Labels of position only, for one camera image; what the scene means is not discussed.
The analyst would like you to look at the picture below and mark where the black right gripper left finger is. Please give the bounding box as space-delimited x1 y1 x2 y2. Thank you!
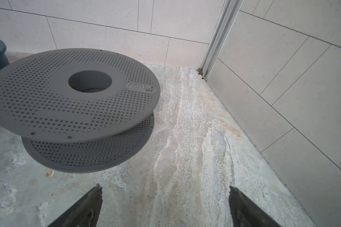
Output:
48 184 103 227

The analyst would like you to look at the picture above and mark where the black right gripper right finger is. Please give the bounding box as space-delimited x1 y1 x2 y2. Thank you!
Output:
229 186 281 227

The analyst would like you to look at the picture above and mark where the grey perforated cable spool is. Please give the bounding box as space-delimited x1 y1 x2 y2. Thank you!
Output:
0 48 161 173

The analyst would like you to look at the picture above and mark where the aluminium corner profile right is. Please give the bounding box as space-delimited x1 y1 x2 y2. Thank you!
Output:
198 0 244 81

